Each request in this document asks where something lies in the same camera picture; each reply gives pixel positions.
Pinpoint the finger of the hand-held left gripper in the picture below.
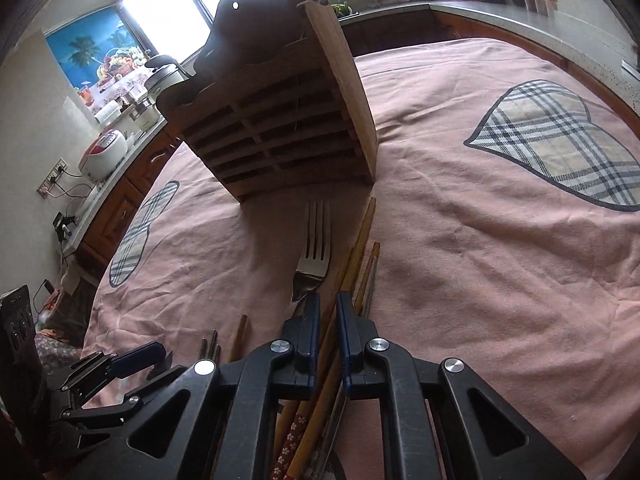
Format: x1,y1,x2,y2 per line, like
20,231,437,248
58,341,167,394
60,361,188,422

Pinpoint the metal fork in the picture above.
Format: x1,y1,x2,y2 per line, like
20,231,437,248
291,200,332,311

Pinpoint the wall socket strip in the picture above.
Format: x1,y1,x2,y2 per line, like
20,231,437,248
36,159,69,199

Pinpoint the white paper towel roll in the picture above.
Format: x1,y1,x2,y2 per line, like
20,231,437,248
94,102,124,126

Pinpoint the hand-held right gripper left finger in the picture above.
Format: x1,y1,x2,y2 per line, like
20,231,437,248
72,292,321,480

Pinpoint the small white electric pot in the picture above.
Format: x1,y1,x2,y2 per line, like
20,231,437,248
127,95,164,134

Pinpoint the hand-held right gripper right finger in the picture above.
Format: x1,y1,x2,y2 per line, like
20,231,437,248
336,292,587,480

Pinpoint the large white cooker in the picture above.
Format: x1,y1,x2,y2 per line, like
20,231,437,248
144,54,191,99

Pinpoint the tropical beach wall poster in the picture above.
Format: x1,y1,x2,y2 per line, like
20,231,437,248
45,7,157,107

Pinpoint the red and white rice cooker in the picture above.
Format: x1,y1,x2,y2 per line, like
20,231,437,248
77,129,130,184

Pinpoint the wooden utensil holder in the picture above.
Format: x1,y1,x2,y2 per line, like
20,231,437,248
156,0,379,205

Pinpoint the power cable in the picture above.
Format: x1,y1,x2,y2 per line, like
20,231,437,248
50,180,104,202

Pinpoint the black charger device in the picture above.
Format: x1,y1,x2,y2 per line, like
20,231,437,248
52,212,79,244

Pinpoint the kitchen window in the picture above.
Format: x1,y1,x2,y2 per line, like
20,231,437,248
120,0,361,63

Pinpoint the pink tablecloth with plaid hearts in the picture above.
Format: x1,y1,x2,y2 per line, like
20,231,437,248
82,37,640,480

